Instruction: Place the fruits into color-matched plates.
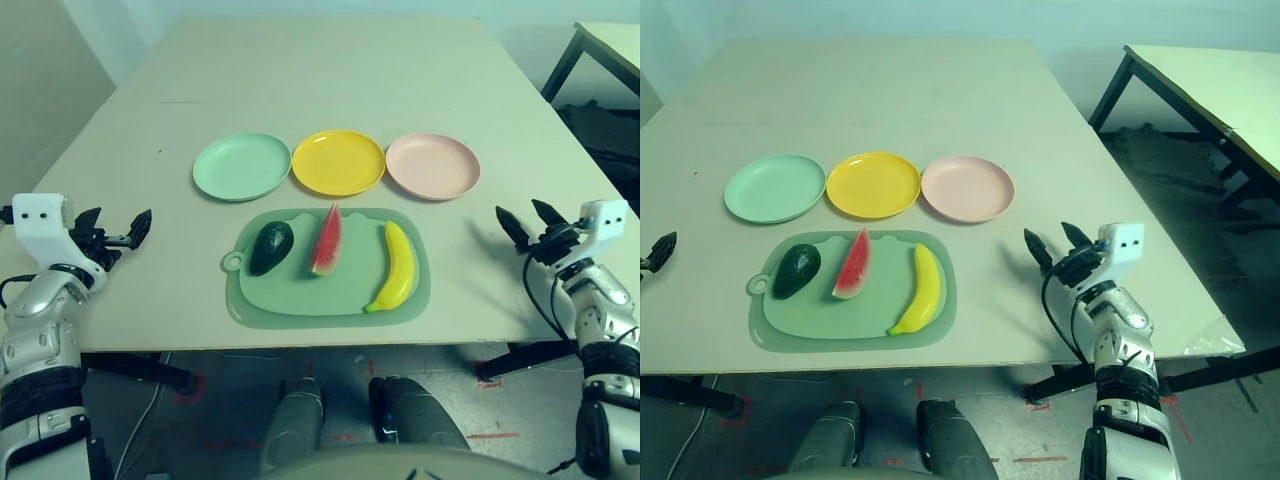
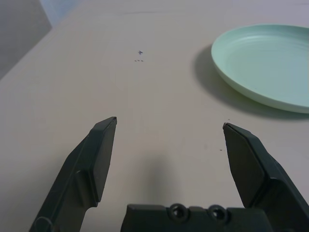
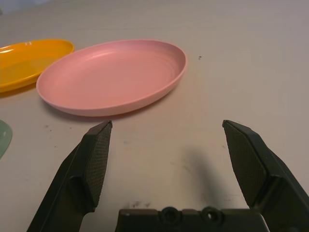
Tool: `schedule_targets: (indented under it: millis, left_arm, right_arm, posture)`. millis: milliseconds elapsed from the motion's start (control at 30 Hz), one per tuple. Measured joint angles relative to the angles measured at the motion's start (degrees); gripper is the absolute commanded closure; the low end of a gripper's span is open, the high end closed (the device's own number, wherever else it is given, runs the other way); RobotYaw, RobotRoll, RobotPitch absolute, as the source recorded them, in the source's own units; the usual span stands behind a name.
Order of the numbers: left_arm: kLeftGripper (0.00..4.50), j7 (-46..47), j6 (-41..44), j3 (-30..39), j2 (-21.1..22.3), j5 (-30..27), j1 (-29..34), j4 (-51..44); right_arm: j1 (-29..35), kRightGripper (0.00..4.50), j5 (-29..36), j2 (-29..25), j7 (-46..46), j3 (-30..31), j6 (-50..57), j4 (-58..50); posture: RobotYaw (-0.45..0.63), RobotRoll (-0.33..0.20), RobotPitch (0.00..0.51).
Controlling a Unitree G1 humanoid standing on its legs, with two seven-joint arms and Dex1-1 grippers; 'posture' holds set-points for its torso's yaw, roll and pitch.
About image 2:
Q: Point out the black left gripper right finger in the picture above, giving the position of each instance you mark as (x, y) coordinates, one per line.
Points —
(251, 169)

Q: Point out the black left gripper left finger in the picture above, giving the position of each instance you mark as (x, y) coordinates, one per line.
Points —
(79, 174)

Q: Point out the mint green plate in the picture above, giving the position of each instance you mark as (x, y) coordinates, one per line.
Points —
(265, 65)

